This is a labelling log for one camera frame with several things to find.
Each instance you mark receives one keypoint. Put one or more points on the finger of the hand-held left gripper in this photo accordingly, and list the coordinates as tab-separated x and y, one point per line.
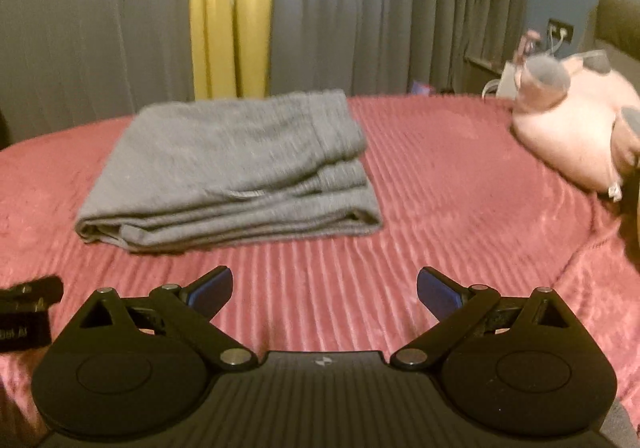
30	290

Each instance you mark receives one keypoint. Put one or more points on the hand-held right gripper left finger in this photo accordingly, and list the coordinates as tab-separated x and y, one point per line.
212	291

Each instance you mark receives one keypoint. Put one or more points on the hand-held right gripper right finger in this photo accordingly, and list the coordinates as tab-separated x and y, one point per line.
438	293

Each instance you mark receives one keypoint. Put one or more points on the grey pants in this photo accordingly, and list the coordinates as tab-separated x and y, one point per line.
225	168

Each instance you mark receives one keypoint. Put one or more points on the pink ribbed blanket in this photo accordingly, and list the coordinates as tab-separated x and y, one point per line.
450	208

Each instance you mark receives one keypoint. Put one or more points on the pink plush toy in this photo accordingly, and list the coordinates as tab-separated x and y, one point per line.
575	118

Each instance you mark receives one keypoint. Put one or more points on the white box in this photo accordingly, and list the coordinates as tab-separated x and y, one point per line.
507	81

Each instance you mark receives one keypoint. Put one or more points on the grey curtain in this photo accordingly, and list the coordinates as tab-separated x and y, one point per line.
95	28
390	8

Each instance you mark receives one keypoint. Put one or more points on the yellow curtain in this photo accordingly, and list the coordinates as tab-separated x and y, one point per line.
230	13

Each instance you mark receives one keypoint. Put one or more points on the padded headboard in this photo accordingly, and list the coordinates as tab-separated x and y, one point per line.
620	23

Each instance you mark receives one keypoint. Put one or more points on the wall socket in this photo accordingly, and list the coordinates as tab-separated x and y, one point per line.
561	31

